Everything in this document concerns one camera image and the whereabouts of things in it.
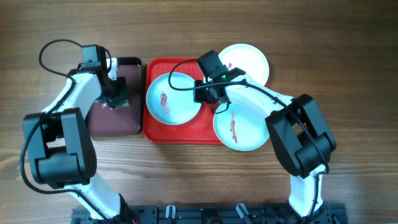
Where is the green yellow sponge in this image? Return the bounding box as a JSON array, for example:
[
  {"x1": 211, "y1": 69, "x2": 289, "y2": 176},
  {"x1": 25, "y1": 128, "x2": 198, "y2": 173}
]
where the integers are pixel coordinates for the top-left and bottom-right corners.
[{"x1": 107, "y1": 94, "x2": 129, "y2": 109}]

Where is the light blue plate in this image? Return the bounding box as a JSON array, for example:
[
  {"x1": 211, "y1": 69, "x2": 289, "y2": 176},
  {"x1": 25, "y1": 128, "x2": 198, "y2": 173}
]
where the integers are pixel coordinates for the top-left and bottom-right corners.
[
  {"x1": 213, "y1": 104, "x2": 269, "y2": 151},
  {"x1": 146, "y1": 73, "x2": 201, "y2": 125}
]

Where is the white plate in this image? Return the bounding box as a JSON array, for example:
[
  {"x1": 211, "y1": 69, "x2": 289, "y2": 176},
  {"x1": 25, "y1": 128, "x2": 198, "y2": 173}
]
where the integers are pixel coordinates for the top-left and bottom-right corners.
[{"x1": 218, "y1": 44, "x2": 270, "y2": 86}]

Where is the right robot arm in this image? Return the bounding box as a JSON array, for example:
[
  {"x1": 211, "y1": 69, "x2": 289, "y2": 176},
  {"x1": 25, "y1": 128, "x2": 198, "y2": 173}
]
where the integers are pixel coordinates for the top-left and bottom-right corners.
[{"x1": 193, "y1": 75, "x2": 336, "y2": 222}]

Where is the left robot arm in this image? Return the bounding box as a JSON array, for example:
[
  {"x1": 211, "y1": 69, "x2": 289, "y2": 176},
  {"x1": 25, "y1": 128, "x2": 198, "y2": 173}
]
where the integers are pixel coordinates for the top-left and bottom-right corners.
[{"x1": 20, "y1": 68, "x2": 135, "y2": 223}]

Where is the black tray with water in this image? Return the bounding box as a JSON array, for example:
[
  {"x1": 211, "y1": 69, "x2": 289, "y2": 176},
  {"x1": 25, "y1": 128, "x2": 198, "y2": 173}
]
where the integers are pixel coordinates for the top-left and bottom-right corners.
[{"x1": 86, "y1": 57, "x2": 145, "y2": 137}]

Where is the red plastic tray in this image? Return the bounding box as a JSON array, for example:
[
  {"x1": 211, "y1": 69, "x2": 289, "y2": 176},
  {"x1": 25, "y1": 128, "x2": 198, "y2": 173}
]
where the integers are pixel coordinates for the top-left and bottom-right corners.
[{"x1": 142, "y1": 57, "x2": 221, "y2": 144}]

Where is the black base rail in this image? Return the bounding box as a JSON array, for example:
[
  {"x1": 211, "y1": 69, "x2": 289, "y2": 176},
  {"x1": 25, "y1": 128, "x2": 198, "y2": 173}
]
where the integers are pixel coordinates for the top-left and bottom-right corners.
[{"x1": 71, "y1": 202, "x2": 348, "y2": 224}]

